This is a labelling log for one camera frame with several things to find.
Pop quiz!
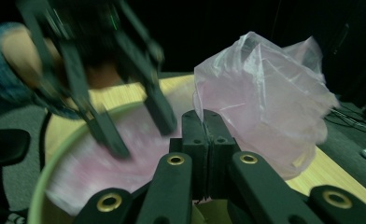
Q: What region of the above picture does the green plastic bin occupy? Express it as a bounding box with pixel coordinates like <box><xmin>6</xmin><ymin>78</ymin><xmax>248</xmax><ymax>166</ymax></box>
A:
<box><xmin>26</xmin><ymin>101</ymin><xmax>235</xmax><ymax>224</ymax></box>

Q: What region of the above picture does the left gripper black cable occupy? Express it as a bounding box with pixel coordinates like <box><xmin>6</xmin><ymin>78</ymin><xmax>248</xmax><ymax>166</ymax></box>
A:
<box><xmin>38</xmin><ymin>92</ymin><xmax>79</xmax><ymax>171</ymax></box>

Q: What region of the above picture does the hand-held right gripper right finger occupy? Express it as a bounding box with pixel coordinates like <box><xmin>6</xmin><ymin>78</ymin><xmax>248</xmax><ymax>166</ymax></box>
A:
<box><xmin>203</xmin><ymin>109</ymin><xmax>242</xmax><ymax>200</ymax></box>

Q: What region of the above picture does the bundle of floor cables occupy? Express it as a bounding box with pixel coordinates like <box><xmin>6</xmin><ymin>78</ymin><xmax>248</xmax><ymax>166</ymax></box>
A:
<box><xmin>325</xmin><ymin>104</ymin><xmax>366</xmax><ymax>136</ymax></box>

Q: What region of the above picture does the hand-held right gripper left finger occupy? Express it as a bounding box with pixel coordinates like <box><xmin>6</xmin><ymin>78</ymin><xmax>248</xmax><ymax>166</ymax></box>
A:
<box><xmin>168</xmin><ymin>108</ymin><xmax>211</xmax><ymax>201</ymax></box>

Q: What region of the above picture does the black chair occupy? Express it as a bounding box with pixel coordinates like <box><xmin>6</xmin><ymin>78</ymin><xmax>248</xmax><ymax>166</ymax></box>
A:
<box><xmin>0</xmin><ymin>128</ymin><xmax>32</xmax><ymax>224</ymax></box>

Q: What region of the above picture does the pink plastic bag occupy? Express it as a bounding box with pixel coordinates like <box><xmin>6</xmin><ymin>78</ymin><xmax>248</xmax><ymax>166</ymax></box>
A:
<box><xmin>45</xmin><ymin>31</ymin><xmax>341</xmax><ymax>217</ymax></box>

